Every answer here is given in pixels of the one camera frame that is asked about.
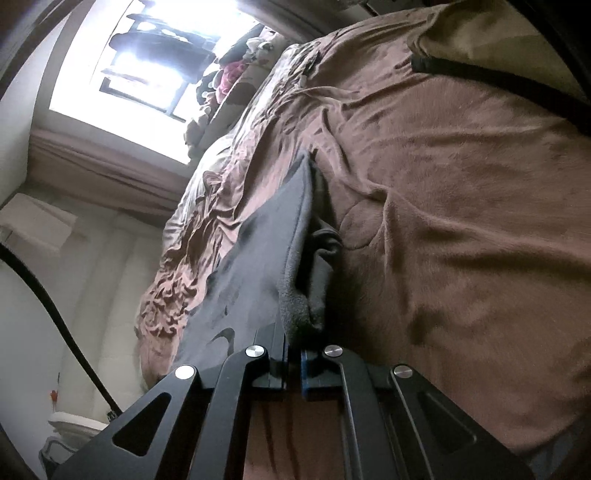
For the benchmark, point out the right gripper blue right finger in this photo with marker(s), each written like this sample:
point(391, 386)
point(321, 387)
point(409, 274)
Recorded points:
point(319, 378)

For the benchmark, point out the hanging dark clothes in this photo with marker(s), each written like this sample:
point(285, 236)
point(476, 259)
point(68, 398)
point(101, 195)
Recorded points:
point(169, 43)

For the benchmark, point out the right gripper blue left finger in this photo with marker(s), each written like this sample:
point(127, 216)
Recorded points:
point(273, 339)

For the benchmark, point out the dark grey t-shirt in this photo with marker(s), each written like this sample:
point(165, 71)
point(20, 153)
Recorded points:
point(280, 271)

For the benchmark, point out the pile of plush toys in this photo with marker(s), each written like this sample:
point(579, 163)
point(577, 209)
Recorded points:
point(225, 92)

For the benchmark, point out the brown bed blanket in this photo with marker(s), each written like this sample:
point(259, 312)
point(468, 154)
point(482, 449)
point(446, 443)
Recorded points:
point(464, 215)

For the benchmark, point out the folded brown garment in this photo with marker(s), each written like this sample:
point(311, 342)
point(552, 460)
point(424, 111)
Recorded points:
point(539, 50)

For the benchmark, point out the left pink curtain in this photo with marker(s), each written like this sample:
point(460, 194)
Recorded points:
point(102, 176)

